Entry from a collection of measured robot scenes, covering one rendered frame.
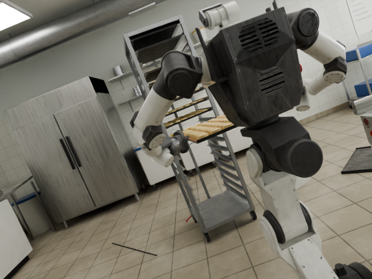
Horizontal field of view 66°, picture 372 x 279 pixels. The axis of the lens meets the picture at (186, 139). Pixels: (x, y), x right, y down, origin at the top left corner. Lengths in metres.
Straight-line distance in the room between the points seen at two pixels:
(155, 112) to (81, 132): 3.60
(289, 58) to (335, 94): 4.95
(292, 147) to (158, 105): 0.45
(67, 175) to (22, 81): 2.04
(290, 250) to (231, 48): 0.82
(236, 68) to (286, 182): 0.51
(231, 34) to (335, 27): 5.13
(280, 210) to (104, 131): 3.57
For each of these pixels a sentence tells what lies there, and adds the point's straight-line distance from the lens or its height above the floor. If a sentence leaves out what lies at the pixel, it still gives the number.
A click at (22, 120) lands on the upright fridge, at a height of 1.82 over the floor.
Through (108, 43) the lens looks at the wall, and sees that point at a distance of 5.44.
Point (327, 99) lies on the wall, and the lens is 5.78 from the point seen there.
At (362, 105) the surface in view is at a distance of 1.53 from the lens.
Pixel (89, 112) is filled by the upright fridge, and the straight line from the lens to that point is 4.50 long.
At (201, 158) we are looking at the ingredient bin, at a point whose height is 0.24.
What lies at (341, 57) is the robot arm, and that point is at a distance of 1.25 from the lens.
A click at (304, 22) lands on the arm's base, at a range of 1.07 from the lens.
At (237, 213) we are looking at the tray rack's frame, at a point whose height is 0.15.
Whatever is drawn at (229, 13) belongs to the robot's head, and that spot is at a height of 1.41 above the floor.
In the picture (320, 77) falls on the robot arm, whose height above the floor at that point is 1.07.
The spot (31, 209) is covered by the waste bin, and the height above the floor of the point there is 0.45.
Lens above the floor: 1.19
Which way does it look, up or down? 7 degrees down
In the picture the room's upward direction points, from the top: 22 degrees counter-clockwise
